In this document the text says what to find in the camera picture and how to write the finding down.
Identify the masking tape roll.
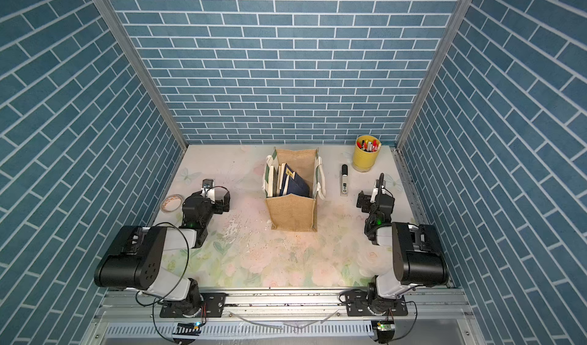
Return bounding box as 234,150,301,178
160,195,184,213

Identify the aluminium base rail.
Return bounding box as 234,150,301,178
82,288,484,344

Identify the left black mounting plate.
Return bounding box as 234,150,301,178
160,292,227,318

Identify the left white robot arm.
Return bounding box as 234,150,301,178
94,179,230,321

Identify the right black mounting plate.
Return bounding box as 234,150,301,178
338,289,408,317

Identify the black mounting plate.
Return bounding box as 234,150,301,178
160,292,227,318
338,289,408,317

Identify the white paged book in bag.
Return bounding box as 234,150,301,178
265,165,281,198

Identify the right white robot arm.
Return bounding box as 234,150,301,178
356,174,449,315

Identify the black white marker pen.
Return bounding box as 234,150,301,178
340,164,349,196

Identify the yellow pen holder cup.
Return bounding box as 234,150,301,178
353,135,382,172

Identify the navy blue book yellow label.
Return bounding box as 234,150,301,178
279,163,310,198

